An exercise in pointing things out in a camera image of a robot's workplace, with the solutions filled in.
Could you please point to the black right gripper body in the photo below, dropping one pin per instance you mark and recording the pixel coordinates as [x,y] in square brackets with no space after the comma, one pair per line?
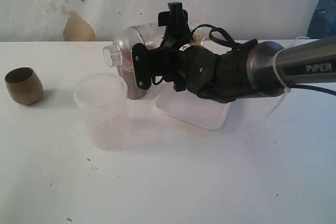
[168,62]

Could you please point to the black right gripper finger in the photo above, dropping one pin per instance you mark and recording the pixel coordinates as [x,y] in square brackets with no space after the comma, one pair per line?
[141,57]
[175,21]

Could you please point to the clear dome shaker lid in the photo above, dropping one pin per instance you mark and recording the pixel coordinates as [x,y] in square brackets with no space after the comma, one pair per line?
[119,52]

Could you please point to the clear plastic shaker cup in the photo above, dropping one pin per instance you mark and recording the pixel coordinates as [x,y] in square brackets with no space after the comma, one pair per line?
[155,35]

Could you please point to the stainless steel cup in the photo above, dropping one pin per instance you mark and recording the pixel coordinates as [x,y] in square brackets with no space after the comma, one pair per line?
[133,92]

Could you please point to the translucent plastic container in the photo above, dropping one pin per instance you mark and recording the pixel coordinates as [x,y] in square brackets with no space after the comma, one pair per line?
[102,102]

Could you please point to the brown wooden cup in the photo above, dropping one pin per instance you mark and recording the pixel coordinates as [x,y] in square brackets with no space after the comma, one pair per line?
[24,86]

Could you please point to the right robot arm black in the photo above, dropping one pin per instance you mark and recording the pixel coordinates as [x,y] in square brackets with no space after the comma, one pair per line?
[248,70]

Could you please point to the white rectangular tray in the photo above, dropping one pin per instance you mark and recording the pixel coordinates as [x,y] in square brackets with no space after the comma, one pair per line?
[189,108]

